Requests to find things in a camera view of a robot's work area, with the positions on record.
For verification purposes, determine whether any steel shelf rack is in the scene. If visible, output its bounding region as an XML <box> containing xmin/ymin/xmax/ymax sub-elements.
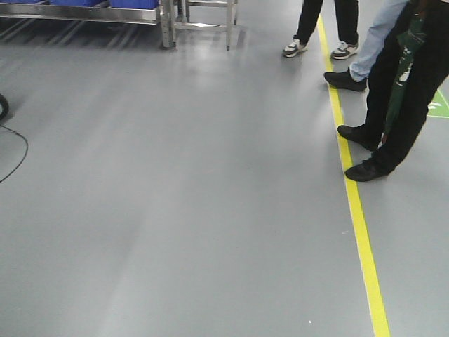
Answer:
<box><xmin>1</xmin><ymin>1</ymin><xmax>238</xmax><ymax>50</ymax></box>

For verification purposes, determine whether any person in light jeans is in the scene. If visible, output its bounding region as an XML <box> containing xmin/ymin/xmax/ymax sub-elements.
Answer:
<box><xmin>323</xmin><ymin>0</ymin><xmax>408</xmax><ymax>92</ymax></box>

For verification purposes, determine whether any person in black trousers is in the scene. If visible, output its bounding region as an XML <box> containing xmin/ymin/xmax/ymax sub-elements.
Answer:
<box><xmin>282</xmin><ymin>0</ymin><xmax>361</xmax><ymax>60</ymax></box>

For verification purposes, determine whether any green folded umbrella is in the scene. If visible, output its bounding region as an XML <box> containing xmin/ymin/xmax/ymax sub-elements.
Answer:
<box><xmin>382</xmin><ymin>14</ymin><xmax>427</xmax><ymax>144</ymax></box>

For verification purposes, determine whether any person holding green umbrella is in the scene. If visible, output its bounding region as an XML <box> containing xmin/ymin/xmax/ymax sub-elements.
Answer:
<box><xmin>337</xmin><ymin>1</ymin><xmax>448</xmax><ymax>182</ymax></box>

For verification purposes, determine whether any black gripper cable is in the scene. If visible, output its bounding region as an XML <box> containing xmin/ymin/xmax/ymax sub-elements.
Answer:
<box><xmin>0</xmin><ymin>124</ymin><xmax>29</xmax><ymax>183</ymax></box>

